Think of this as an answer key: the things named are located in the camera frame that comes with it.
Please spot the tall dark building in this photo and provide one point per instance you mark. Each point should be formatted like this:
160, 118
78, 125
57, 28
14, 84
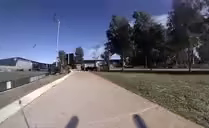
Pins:
70, 59

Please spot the distant low building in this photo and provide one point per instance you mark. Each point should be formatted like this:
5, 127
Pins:
92, 62

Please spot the green sports field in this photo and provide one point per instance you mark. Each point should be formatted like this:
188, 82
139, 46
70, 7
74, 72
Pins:
8, 76

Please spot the low grey building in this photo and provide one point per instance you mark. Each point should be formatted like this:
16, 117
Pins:
15, 64

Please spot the row of trees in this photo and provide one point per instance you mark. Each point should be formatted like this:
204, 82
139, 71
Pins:
145, 40

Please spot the tall floodlight pole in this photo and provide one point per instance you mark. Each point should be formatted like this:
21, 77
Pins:
57, 40

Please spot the pale concrete kerb strip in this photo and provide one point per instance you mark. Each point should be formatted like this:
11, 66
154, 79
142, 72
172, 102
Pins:
12, 108

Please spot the dry grass field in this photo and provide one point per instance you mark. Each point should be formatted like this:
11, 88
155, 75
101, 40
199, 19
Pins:
172, 90

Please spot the tan concrete path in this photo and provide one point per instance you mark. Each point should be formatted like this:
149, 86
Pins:
92, 96

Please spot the robot's own part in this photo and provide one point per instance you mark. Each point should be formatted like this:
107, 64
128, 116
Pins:
72, 122
139, 121

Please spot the white panel fence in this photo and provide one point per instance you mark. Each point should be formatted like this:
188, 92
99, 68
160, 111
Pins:
8, 85

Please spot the single slim tree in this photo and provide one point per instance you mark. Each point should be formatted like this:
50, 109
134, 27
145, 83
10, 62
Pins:
79, 55

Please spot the grass strip beside kerb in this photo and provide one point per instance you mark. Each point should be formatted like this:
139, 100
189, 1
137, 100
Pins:
12, 95

